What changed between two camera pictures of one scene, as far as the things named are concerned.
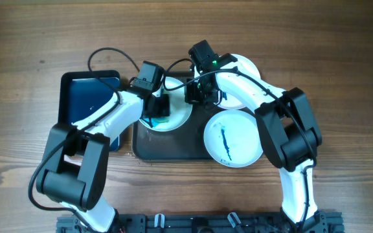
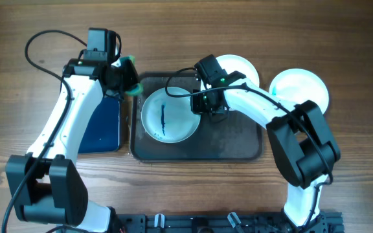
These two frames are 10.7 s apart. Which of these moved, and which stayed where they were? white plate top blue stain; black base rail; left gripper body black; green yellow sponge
Moved: green yellow sponge; left gripper body black
Stayed: black base rail; white plate top blue stain
